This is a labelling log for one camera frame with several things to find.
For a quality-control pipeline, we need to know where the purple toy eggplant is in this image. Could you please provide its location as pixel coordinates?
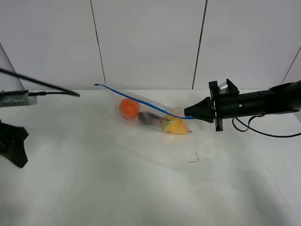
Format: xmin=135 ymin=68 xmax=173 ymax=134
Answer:
xmin=138 ymin=111 xmax=169 ymax=126

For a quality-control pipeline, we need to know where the orange toy fruit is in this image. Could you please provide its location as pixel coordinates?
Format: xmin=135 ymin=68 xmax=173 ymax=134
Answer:
xmin=119 ymin=98 xmax=140 ymax=119

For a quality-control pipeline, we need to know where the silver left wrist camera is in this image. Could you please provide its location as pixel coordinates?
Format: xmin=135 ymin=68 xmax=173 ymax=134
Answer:
xmin=0 ymin=90 xmax=38 ymax=108

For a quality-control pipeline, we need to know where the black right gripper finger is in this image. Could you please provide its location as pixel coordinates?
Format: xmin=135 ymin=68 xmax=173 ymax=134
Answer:
xmin=193 ymin=115 xmax=214 ymax=123
xmin=184 ymin=97 xmax=212 ymax=117

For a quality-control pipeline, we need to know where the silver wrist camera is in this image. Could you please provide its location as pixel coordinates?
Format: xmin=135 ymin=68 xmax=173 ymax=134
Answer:
xmin=0 ymin=90 xmax=38 ymax=108
xmin=218 ymin=79 xmax=239 ymax=94

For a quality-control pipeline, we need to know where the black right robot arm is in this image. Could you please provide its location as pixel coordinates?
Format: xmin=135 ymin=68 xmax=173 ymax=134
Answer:
xmin=184 ymin=79 xmax=301 ymax=131

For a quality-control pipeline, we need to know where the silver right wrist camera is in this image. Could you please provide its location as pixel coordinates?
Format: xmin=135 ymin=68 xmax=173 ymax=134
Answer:
xmin=218 ymin=79 xmax=239 ymax=94

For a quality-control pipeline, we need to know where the yellow toy pear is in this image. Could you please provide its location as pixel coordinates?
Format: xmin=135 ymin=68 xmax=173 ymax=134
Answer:
xmin=162 ymin=115 xmax=191 ymax=135

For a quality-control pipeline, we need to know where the clear blue-zip file bag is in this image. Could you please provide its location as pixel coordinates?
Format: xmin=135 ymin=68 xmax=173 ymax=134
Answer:
xmin=94 ymin=83 xmax=193 ymax=136

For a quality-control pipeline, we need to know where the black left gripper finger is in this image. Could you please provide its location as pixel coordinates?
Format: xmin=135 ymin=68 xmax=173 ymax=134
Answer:
xmin=0 ymin=122 xmax=29 ymax=168

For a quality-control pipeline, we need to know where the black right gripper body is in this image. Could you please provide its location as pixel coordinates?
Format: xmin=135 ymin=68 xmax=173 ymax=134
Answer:
xmin=209 ymin=81 xmax=239 ymax=131

